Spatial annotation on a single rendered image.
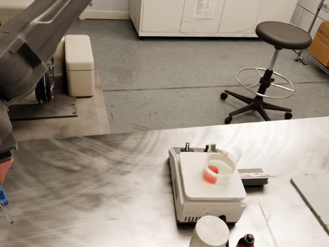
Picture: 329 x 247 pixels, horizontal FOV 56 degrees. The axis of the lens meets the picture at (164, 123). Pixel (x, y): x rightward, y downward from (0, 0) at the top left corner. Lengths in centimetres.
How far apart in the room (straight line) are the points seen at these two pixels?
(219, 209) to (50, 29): 43
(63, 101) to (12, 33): 112
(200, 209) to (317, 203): 30
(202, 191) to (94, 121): 95
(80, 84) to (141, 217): 102
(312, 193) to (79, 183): 53
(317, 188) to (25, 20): 70
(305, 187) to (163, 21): 250
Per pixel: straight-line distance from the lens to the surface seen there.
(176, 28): 315
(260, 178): 75
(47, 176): 73
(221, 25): 332
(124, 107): 218
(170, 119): 211
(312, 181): 84
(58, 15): 50
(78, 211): 66
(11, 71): 46
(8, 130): 42
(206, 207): 61
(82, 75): 154
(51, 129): 144
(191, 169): 63
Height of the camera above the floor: 129
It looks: 39 degrees down
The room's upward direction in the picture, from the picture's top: 9 degrees clockwise
